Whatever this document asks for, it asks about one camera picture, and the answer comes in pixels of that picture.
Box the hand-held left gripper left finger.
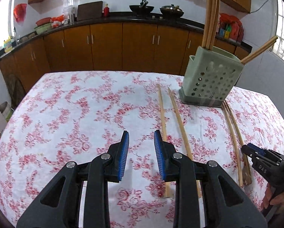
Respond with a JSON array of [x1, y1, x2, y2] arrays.
[[16, 131, 130, 228]]

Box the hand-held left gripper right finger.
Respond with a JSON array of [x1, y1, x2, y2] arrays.
[[154, 130, 268, 228]]

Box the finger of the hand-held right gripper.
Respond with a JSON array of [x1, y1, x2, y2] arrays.
[[241, 144, 263, 161], [248, 143, 284, 157]]

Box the green perforated utensil holder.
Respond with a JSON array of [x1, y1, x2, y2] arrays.
[[179, 46, 240, 108]]

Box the person's right hand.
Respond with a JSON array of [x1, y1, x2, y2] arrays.
[[261, 186, 284, 212]]

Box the red floral tablecloth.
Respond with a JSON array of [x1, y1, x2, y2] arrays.
[[0, 71, 284, 228]]

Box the wooden base cabinets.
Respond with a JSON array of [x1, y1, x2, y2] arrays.
[[0, 21, 250, 93]]

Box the row of condiment bottles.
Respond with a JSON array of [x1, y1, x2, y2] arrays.
[[217, 21, 245, 44]]

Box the grey bucket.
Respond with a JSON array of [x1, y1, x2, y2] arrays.
[[0, 101, 14, 122]]

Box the dark hanging cloth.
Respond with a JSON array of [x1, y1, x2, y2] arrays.
[[4, 74, 27, 108]]

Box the black kitchen countertop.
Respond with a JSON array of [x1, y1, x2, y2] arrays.
[[0, 11, 253, 67]]

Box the gas stove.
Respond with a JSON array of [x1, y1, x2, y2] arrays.
[[128, 15, 185, 21]]

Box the black pot with lid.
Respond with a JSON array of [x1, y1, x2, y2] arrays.
[[159, 4, 184, 18]]

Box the black wok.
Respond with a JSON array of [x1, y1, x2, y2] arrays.
[[129, 0, 155, 18]]

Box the dark cutting board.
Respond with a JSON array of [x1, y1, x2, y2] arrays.
[[77, 1, 104, 21]]

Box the clear glass jar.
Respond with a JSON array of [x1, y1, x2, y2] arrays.
[[68, 7, 77, 23]]

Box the green basin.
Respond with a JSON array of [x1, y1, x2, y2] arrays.
[[34, 23, 54, 35]]

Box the red and white plastic bags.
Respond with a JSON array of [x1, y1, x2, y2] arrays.
[[50, 15, 70, 27]]

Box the red basin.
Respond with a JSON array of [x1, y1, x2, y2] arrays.
[[36, 17, 52, 27]]

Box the yellow detergent bottle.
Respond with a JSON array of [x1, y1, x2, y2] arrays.
[[3, 36, 13, 53]]

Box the metal faucet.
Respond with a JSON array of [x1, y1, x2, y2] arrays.
[[12, 27, 20, 46]]

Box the hanging red plastic bag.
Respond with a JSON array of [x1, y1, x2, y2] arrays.
[[13, 3, 28, 23]]

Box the wall cable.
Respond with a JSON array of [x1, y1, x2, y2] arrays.
[[248, 0, 276, 14]]

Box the window with white frame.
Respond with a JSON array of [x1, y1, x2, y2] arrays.
[[0, 0, 17, 53]]

